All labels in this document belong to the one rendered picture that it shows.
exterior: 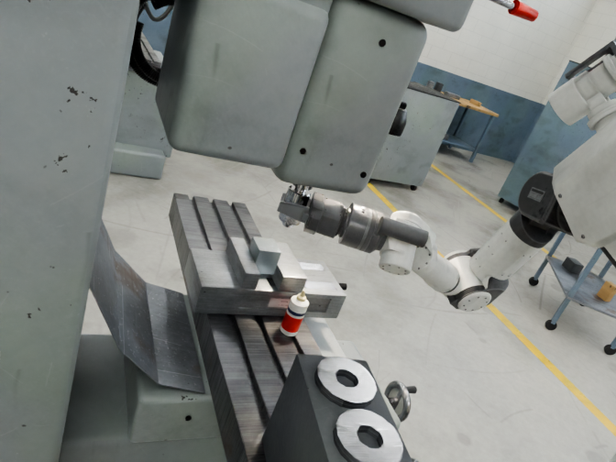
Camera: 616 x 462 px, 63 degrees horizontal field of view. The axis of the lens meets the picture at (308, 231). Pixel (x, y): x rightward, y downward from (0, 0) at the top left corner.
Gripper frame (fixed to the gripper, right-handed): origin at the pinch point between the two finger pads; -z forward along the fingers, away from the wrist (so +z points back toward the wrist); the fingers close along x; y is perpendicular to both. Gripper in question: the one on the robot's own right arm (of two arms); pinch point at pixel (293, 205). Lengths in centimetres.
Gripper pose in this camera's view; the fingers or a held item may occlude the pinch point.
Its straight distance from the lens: 102.1
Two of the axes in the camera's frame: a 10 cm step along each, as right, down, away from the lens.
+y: -3.1, 8.6, 4.1
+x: -0.7, 4.1, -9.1
